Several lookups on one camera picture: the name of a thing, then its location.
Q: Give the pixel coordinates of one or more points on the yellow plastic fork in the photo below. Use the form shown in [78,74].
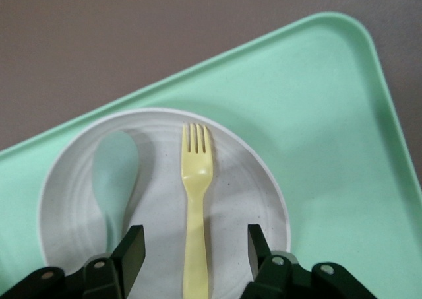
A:
[196,213]

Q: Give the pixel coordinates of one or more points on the light green rectangular tray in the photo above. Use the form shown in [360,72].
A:
[313,114]

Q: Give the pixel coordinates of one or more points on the round beige plate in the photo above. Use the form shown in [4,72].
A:
[237,206]

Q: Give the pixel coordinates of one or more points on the light green plastic spoon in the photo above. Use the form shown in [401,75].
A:
[113,167]

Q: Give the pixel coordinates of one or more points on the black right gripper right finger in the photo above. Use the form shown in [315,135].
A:
[260,262]

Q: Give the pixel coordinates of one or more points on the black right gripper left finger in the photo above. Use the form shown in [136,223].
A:
[128,259]

